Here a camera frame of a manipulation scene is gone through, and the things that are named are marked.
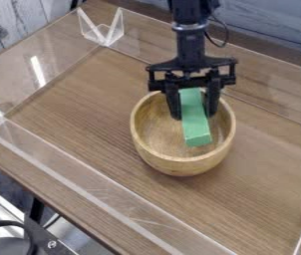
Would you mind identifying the black table leg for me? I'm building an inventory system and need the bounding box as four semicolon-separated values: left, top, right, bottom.
30;198;46;224

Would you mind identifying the green rectangular block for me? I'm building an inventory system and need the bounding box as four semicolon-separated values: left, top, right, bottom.
180;88;212;146

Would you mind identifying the clear acrylic corner bracket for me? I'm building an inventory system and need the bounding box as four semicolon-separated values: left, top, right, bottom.
77;8;125;47

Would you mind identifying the clear acrylic enclosure wall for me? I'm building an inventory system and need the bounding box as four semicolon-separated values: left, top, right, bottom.
0;0;301;255

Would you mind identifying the black metal bracket with screw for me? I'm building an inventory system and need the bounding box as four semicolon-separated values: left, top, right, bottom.
25;218;80;255

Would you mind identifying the light wooden bowl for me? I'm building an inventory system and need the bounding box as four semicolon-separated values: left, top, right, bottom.
130;93;236;176

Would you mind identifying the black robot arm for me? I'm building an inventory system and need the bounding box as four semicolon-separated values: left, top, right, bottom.
148;0;239;120

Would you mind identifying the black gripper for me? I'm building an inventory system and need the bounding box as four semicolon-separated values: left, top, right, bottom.
148;28;239;121

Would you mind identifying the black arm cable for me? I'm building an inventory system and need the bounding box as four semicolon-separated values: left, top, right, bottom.
204;14;231;49

